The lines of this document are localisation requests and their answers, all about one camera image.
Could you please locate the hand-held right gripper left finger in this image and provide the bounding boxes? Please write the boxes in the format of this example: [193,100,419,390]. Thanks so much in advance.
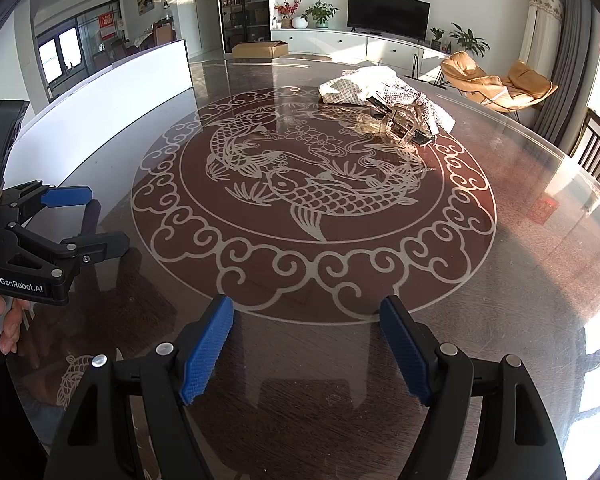
[45,294,235,480]

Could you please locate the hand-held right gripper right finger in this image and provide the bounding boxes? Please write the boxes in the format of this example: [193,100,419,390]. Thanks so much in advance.
[379,294,568,480]

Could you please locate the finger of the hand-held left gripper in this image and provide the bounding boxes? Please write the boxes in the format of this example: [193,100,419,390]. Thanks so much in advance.
[0,225,131,275]
[0,180,94,233]

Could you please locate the person's left hand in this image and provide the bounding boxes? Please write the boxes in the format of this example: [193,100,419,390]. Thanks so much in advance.
[0,287,33,356]

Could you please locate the glass sliding door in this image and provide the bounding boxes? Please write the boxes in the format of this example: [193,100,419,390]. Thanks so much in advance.
[34,7,123,97]

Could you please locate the white interior door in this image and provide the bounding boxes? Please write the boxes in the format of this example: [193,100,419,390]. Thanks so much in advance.
[191,0,221,58]

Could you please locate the brown cardboard box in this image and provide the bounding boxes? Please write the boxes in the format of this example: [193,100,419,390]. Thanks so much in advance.
[231,41,289,60]

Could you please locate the dark glass display cabinet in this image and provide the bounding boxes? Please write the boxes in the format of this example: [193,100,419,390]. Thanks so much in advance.
[216,0,273,54]

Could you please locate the white patterned cloth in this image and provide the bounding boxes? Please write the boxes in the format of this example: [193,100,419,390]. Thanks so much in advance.
[319,66,401,107]

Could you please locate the orange lounge chair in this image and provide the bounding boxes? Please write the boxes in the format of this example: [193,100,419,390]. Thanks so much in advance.
[440,51,559,114]

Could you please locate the red flower branches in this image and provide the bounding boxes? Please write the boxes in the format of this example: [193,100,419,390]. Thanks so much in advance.
[274,0,301,29]

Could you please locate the white television cabinet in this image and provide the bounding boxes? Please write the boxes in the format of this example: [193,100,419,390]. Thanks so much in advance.
[271,27,453,79]

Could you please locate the green potted plant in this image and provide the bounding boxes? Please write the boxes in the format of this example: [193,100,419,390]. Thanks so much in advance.
[302,1,340,29]

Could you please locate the large-leaf potted plant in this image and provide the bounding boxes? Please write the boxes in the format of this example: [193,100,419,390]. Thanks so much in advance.
[449,22,491,58]

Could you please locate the black television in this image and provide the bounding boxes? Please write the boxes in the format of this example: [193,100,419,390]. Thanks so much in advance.
[347,0,431,43]

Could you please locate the grey curtain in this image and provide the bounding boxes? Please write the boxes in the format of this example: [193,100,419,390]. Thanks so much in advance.
[532,0,600,136]

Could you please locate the covered standing air conditioner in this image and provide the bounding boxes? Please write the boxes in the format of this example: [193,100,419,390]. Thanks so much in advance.
[517,0,566,81]

